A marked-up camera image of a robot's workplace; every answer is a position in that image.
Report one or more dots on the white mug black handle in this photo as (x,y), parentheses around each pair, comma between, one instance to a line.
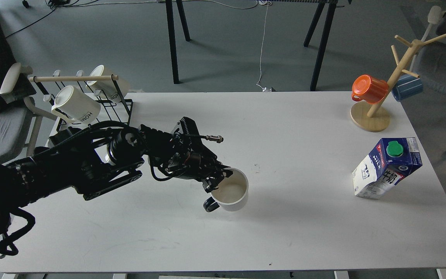
(232,193)

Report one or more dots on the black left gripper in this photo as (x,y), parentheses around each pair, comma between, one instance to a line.
(181,154)

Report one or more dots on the orange mug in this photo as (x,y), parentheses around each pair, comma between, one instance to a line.
(370,89)

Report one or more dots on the front cream mug on rack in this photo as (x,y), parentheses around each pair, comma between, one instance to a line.
(73,106)

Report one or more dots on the blue white milk carton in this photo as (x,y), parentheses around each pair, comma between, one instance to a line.
(388,163)

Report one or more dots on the black wire mug rack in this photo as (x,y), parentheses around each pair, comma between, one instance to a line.
(50,86)

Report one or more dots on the wooden mug tree stand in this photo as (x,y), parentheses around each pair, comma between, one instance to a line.
(374,118)

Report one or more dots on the black table legs right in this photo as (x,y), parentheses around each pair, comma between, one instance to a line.
(332,5)

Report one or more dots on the rear cream mug on rack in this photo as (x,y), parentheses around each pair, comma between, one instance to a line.
(107,86)

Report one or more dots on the cream mug on rack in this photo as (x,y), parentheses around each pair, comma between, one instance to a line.
(73,106)
(107,86)

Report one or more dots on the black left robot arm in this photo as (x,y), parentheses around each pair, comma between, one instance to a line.
(97,160)

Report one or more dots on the blue mug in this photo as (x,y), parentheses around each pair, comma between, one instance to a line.
(407,86)

